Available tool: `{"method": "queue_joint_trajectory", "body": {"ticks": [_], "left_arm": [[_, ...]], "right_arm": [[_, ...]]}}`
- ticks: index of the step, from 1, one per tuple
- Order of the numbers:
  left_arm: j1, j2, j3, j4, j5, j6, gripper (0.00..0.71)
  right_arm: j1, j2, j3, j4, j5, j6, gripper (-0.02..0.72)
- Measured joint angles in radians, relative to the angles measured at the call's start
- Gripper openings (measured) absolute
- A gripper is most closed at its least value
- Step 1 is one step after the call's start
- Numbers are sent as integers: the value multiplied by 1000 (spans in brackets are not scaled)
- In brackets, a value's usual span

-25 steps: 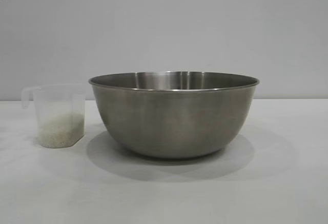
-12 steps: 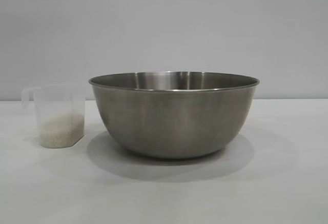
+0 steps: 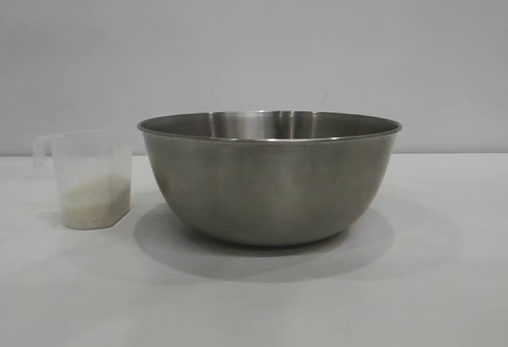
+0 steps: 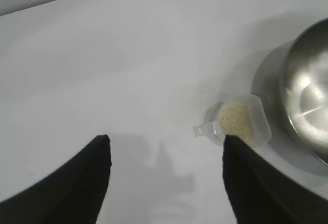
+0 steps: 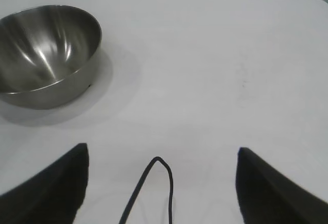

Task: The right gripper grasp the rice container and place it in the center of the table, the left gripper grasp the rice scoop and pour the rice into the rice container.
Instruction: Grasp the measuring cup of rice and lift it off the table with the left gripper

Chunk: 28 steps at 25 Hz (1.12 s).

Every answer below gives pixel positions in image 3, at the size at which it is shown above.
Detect white rice grains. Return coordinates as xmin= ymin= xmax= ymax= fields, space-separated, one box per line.
xmin=61 ymin=175 xmax=131 ymax=229

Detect clear plastic measuring cup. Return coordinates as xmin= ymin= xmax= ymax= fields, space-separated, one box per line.
xmin=33 ymin=132 xmax=132 ymax=229

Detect stainless steel mixing bowl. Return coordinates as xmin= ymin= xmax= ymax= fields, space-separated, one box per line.
xmin=137 ymin=109 xmax=403 ymax=247

